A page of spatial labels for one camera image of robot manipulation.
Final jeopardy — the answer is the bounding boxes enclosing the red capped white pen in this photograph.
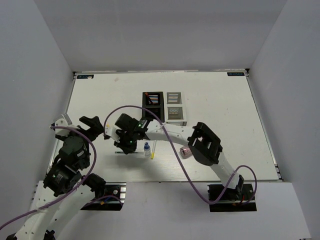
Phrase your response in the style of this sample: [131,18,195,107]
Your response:
[144,92,154,105]

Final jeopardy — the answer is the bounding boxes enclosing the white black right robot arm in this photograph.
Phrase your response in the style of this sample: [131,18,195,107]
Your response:
[105,113,244,201]

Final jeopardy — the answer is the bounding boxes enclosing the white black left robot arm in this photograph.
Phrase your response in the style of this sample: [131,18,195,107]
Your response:
[7,114,106,240]

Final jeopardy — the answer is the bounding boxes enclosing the small blue capped bottle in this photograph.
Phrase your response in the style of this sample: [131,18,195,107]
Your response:
[143,142,151,158]

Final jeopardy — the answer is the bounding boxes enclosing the yellow tipped white marker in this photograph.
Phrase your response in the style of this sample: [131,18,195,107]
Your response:
[150,140,157,160]

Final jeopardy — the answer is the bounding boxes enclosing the black slotted pen holder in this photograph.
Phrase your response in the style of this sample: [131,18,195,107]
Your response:
[142,91,165,122]

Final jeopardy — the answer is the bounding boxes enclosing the white slotted pen holder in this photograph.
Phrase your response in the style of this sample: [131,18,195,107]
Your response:
[164,92,188,127]

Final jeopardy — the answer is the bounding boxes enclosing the left blue corner label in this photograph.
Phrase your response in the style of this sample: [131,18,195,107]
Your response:
[76,74,94,79]

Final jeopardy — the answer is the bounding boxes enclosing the pink capped glue bottle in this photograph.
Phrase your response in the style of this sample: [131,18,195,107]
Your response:
[179,146,193,159]

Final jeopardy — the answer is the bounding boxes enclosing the blue corner label sticker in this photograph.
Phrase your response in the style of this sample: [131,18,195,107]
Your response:
[227,72,245,77]

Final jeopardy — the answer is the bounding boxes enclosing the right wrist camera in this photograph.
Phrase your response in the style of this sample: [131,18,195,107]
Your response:
[103,126,115,140]

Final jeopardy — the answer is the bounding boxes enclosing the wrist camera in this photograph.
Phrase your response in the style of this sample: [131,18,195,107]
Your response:
[50,113,74,137]
[103,126,115,140]

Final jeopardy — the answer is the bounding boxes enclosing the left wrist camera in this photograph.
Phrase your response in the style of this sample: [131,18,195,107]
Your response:
[50,113,74,137]

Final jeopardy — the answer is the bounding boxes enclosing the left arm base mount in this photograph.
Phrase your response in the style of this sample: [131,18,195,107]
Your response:
[81,182,127,212]

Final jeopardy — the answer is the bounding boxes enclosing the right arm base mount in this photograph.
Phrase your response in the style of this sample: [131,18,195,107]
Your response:
[207,183,257,213]

